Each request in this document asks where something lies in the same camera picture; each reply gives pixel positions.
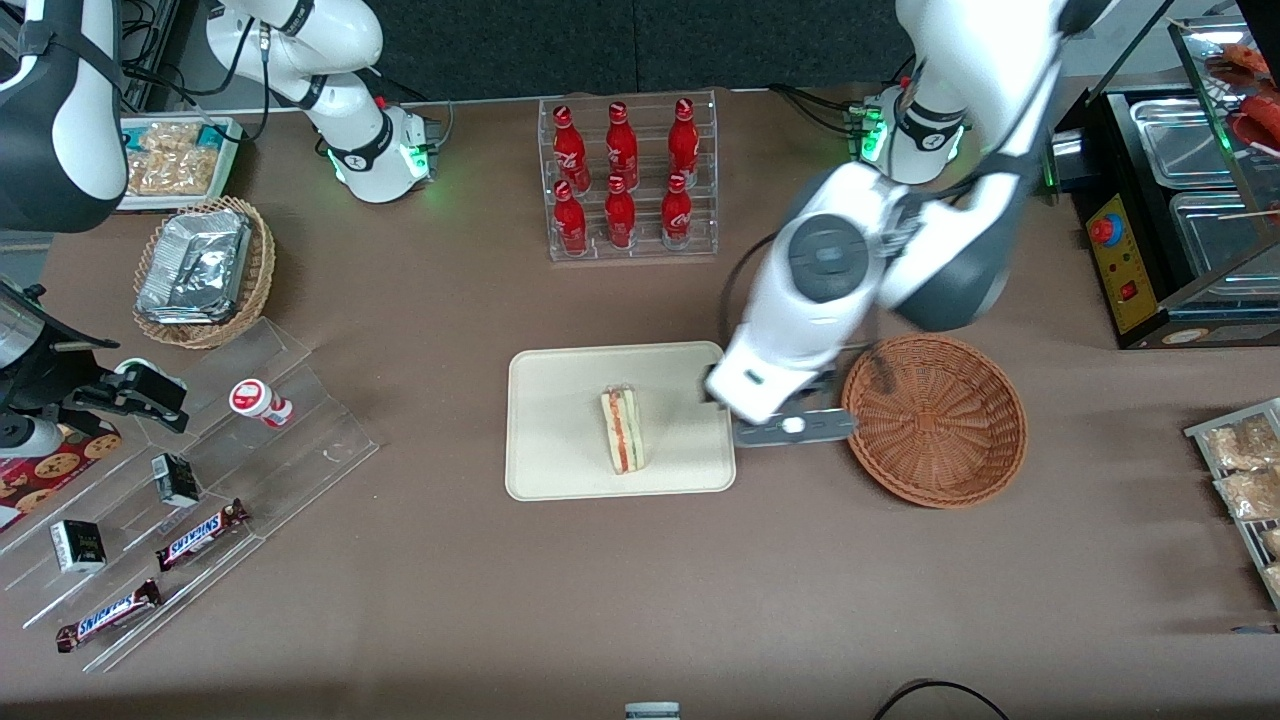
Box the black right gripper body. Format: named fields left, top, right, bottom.
left=0, top=282, right=121, bottom=421

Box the triangle sandwich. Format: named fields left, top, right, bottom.
left=599, top=385, right=649, bottom=476

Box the cream plastic tray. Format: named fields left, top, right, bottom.
left=505, top=341, right=738, bottom=502

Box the light tan wicker basket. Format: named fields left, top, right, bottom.
left=132, top=196, right=277, bottom=350

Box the brown wicker basket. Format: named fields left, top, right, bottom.
left=840, top=333, right=1029, bottom=510

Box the white tray with snacks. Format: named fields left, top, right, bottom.
left=118, top=115, right=244, bottom=212

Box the grey tray with snack packs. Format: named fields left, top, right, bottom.
left=1184, top=398, right=1280, bottom=611

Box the red and white yoghurt bottle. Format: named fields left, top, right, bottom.
left=229, top=379, right=295, bottom=429

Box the red cookie box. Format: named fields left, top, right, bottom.
left=0, top=424, right=123, bottom=534

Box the silver foil packet stack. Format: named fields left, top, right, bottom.
left=136, top=208, right=254, bottom=327

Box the brown snickers bar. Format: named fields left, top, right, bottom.
left=155, top=498, right=252, bottom=573
left=55, top=579, right=164, bottom=654

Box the clear acrylic stepped stand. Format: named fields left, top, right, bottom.
left=0, top=318, right=382, bottom=674

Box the clear acrylic bottle rack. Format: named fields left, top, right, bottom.
left=538, top=90, right=719, bottom=263

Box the small black and white carton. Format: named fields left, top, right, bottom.
left=50, top=520, right=107, bottom=574

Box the red cola bottle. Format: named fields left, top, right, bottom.
left=660, top=172, right=695, bottom=251
left=553, top=180, right=590, bottom=257
left=667, top=97, right=702, bottom=187
left=552, top=105, right=590, bottom=193
left=604, top=175, right=639, bottom=250
left=605, top=101, right=641, bottom=189

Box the clear pack of crackers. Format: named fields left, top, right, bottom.
left=1214, top=467, right=1280, bottom=522
left=1204, top=414, right=1280, bottom=471
left=128, top=121, right=203, bottom=154
left=124, top=150, right=219, bottom=197

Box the black food warmer cabinet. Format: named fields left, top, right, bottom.
left=1045, top=0, right=1280, bottom=351

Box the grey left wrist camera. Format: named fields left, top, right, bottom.
left=733, top=407, right=859, bottom=450

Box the black base cable bundle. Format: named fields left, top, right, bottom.
left=768, top=83, right=863, bottom=138

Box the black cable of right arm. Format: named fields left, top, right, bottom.
left=120, top=0, right=276, bottom=143

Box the black looped cable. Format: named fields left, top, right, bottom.
left=873, top=679, right=1012, bottom=720

